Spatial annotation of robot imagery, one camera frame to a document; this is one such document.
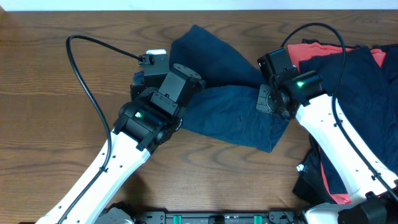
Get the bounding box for dark blue denim shorts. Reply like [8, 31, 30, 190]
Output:
[132, 24, 290, 154]

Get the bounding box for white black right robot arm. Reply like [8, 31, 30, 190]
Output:
[256, 70, 397, 223]

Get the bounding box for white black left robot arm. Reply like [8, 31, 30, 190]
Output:
[38, 63, 203, 223]

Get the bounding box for red orange garment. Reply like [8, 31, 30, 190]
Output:
[288, 42, 351, 204]

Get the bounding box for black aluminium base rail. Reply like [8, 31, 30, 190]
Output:
[96, 203, 304, 224]

